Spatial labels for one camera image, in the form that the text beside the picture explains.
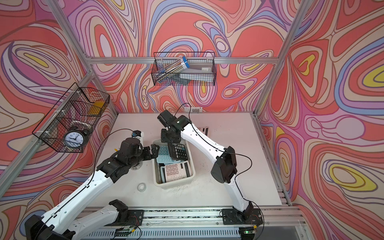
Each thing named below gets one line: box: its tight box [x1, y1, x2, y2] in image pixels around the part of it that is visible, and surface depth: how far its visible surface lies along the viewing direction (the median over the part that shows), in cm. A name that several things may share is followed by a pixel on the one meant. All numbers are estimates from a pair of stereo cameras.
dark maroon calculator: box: [167, 142, 188, 161], surface depth 89 cm
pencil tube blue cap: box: [156, 56, 190, 83], surface depth 82 cm
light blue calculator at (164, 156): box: [156, 145, 178, 164], surface depth 86 cm
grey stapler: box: [179, 63, 214, 74], surface depth 90 cm
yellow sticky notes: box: [87, 101, 105, 115], surface depth 80 cm
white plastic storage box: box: [152, 139, 195, 189], surface depth 85 cm
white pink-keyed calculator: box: [164, 160, 193, 183], surface depth 84 cm
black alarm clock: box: [63, 126, 89, 149], surface depth 69 cm
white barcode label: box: [191, 107, 203, 113], surface depth 125 cm
